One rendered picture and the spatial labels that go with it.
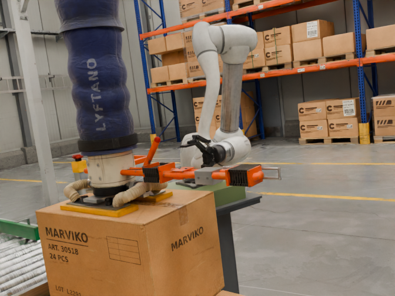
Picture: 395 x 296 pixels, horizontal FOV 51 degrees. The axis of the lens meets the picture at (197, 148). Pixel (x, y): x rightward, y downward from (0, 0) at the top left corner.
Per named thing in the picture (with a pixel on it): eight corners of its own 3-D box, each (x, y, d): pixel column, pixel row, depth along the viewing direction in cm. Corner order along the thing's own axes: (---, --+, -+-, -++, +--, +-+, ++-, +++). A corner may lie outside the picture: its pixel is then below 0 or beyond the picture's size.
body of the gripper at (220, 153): (224, 143, 168) (210, 147, 161) (226, 164, 170) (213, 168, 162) (209, 144, 173) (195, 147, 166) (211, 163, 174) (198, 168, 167)
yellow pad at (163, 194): (98, 197, 177) (96, 185, 176) (116, 191, 184) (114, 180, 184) (156, 202, 156) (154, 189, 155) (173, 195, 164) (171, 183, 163)
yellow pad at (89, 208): (60, 209, 162) (57, 197, 161) (80, 202, 170) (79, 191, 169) (118, 218, 141) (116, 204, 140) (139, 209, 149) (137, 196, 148)
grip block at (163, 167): (142, 183, 145) (140, 167, 144) (161, 177, 152) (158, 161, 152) (159, 184, 140) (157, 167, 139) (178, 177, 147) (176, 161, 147)
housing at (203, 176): (194, 184, 132) (193, 171, 132) (207, 180, 138) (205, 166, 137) (212, 185, 128) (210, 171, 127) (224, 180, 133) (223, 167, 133)
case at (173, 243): (51, 303, 171) (34, 210, 166) (121, 265, 203) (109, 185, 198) (161, 340, 136) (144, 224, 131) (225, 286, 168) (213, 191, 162)
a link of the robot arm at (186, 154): (178, 172, 233) (174, 133, 229) (208, 167, 238) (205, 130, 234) (186, 178, 217) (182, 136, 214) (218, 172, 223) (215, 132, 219)
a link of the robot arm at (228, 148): (235, 161, 173) (227, 164, 169) (217, 161, 179) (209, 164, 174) (233, 140, 172) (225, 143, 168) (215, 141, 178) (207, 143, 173)
